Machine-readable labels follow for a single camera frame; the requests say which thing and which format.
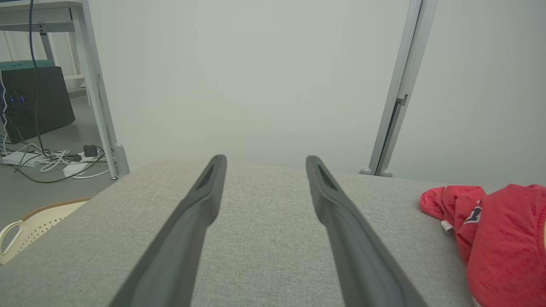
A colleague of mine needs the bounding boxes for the red jersey with white sleeves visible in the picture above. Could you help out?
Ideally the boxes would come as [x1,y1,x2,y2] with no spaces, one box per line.
[420,183,546,307]

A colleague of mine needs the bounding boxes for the short white power strip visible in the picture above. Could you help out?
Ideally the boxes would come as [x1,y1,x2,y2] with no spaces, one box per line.
[63,156,102,178]

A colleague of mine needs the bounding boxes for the black computer tower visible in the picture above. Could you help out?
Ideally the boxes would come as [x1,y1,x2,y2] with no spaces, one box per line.
[0,66,76,142]

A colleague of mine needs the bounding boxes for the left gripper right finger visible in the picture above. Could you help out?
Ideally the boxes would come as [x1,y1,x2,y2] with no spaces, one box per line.
[305,155,429,307]

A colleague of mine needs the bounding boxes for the long white power strip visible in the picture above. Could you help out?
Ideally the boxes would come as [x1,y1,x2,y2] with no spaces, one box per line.
[2,151,48,168]

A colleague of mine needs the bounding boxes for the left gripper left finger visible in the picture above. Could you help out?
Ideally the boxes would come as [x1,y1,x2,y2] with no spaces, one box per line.
[109,154,227,307]

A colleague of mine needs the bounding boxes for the grey fabric sofa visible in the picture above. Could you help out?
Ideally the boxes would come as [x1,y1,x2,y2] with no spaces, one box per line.
[0,159,512,307]

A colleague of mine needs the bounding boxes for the white floor cable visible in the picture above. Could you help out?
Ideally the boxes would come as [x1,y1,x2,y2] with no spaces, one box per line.
[38,147,112,180]

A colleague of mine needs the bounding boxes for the grey metal partition post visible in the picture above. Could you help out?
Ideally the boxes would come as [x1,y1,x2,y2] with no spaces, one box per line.
[368,0,439,176]

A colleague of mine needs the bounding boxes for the cream laundry basket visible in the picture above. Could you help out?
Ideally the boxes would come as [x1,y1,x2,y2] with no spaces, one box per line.
[0,197,92,266]

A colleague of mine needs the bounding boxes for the teal flat box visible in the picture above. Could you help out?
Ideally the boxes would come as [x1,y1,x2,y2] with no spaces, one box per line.
[0,60,55,71]

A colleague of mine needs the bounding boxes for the white metal table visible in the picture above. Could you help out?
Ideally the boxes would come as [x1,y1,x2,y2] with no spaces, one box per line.
[0,0,92,107]

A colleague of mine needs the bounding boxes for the white power strips and cables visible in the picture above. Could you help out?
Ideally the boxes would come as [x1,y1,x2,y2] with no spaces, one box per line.
[0,147,107,185]

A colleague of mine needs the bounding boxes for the black hanging cable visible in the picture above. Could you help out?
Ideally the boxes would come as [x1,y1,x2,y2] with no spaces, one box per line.
[28,0,48,155]

